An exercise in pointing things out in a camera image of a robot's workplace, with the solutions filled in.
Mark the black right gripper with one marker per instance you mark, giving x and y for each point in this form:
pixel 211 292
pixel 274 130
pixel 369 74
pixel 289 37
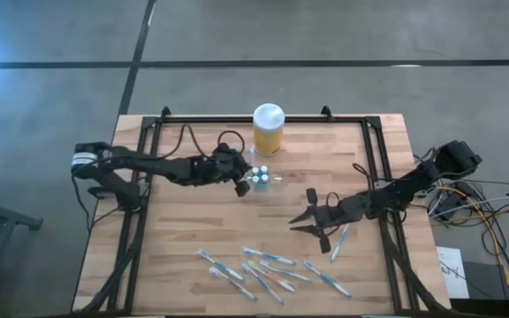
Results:
pixel 336 216

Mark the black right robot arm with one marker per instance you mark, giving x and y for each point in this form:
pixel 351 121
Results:
pixel 396 192

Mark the yellow canister white lid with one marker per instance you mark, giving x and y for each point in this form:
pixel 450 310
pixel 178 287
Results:
pixel 268 132

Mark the orange white toothbrush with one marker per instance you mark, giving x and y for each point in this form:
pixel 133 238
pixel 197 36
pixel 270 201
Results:
pixel 274 278

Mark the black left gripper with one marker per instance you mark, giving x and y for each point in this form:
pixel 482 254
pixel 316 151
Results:
pixel 221 168

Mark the black aluminium table frame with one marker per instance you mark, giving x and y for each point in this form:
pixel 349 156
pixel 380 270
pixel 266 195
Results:
pixel 210 119

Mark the dark grey floor mat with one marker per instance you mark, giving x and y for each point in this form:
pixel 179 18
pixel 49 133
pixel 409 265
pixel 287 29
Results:
pixel 486 282

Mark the black metal stand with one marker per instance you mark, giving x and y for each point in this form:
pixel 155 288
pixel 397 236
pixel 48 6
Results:
pixel 2 212

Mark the white paper sheet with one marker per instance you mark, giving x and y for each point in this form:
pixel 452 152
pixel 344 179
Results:
pixel 451 274

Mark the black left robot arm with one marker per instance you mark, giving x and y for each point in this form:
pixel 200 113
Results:
pixel 157 165

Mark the black power box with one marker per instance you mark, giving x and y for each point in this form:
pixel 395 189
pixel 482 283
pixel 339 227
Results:
pixel 448 204

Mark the black floor equipment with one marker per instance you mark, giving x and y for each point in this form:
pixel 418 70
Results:
pixel 493 310

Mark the clear acrylic organizer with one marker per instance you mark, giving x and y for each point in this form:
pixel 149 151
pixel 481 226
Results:
pixel 277 183

